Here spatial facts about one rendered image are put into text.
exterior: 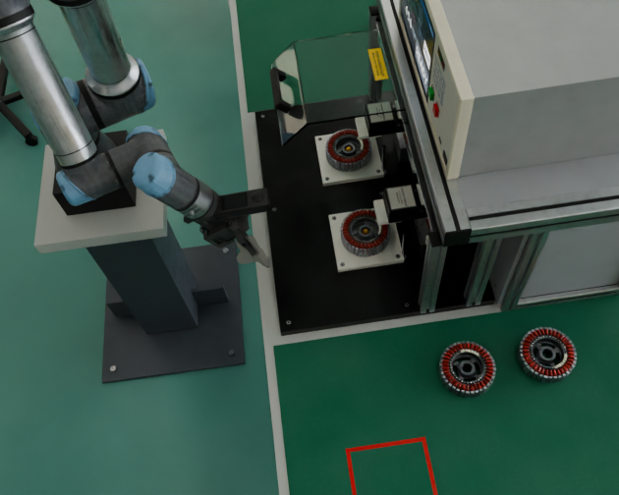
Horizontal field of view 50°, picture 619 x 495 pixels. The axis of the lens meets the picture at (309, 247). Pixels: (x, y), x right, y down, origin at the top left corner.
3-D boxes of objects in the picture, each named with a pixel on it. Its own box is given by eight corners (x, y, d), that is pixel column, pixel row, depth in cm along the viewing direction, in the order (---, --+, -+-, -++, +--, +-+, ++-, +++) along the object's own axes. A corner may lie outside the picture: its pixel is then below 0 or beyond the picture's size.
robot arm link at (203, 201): (199, 170, 131) (200, 204, 126) (214, 181, 134) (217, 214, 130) (171, 187, 134) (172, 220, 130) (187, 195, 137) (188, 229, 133)
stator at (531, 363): (505, 358, 139) (509, 352, 136) (537, 323, 143) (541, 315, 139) (551, 395, 134) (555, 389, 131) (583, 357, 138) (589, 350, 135)
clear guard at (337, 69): (282, 146, 140) (279, 127, 134) (270, 65, 152) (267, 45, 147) (436, 123, 140) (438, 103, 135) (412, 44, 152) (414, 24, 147)
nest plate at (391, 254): (338, 272, 150) (338, 269, 149) (328, 217, 158) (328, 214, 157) (404, 262, 150) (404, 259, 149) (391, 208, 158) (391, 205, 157)
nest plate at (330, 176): (323, 186, 162) (322, 183, 161) (314, 138, 170) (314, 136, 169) (383, 177, 163) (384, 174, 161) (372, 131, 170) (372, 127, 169)
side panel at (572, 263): (501, 311, 145) (534, 234, 117) (497, 300, 146) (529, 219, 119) (628, 293, 145) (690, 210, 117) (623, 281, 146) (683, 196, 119)
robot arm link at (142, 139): (101, 137, 132) (115, 169, 125) (154, 116, 134) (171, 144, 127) (116, 167, 138) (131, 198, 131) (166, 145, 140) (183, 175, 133)
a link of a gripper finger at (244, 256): (253, 274, 146) (228, 241, 143) (274, 264, 143) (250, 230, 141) (248, 281, 143) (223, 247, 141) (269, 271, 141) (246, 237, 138)
